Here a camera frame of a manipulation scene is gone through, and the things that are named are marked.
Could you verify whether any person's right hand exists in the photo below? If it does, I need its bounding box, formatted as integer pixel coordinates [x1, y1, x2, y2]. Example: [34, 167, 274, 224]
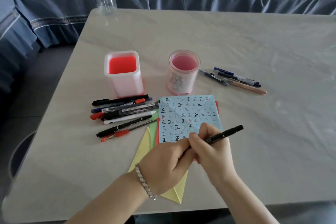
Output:
[188, 122, 238, 188]

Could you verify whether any person's left hand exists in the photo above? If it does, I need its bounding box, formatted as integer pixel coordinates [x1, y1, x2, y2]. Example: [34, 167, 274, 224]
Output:
[139, 138, 196, 195]

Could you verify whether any yellow paper sheet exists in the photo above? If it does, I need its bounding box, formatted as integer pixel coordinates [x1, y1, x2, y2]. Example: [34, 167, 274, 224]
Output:
[128, 126, 189, 205]

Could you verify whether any thin black pen with clip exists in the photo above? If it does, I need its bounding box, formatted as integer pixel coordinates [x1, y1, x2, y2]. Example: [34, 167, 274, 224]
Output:
[188, 125, 244, 151]

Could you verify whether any green paper sheet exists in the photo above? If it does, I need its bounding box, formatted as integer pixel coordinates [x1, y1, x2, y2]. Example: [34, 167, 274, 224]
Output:
[149, 110, 159, 148]

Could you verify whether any clear gold ink pen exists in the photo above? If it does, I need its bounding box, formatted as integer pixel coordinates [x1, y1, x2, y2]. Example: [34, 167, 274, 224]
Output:
[128, 119, 158, 131]

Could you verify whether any red paper sheet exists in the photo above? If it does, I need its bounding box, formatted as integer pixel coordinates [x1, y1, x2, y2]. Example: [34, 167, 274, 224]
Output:
[155, 100, 220, 163]

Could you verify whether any red gel pen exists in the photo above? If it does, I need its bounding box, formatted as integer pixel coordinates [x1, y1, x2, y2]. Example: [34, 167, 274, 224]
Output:
[101, 118, 161, 143]

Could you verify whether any white pen with black label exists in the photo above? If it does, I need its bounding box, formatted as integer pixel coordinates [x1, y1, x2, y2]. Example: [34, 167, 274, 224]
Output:
[103, 111, 157, 125]

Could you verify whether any thin black fineliner pen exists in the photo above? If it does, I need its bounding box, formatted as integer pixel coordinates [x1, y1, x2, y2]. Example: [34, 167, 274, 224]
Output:
[96, 115, 153, 138]

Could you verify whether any blue paper with writing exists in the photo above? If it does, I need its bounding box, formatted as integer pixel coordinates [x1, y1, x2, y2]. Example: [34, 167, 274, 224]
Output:
[158, 95, 224, 144]

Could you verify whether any thick black grey marker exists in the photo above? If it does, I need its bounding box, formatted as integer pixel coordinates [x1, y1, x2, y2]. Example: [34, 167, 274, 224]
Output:
[104, 104, 160, 121]

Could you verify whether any black brush pen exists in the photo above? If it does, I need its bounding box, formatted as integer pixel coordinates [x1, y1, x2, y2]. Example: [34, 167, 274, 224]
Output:
[97, 94, 149, 106]

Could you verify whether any pile of assorted pens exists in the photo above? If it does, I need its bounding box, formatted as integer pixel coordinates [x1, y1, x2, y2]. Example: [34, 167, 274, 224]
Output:
[198, 67, 268, 95]

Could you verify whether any round pink pen holder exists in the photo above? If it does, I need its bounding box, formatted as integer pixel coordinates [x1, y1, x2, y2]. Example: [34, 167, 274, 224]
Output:
[167, 49, 201, 96]

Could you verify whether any black marker pen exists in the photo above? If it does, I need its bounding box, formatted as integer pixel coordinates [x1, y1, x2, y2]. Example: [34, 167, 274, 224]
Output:
[91, 98, 110, 106]

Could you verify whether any square white red pen holder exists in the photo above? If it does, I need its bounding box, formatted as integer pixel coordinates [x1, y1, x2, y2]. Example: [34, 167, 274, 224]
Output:
[104, 50, 144, 98]

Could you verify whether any person's right forearm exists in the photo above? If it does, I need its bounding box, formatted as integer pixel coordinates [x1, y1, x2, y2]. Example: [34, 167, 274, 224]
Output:
[215, 174, 280, 224]

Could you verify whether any person's left forearm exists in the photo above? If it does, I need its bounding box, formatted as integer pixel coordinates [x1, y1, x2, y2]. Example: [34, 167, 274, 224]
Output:
[64, 173, 155, 224]

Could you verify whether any silver link bracelet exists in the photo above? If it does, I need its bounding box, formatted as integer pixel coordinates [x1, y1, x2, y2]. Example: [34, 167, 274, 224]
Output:
[134, 163, 157, 201]

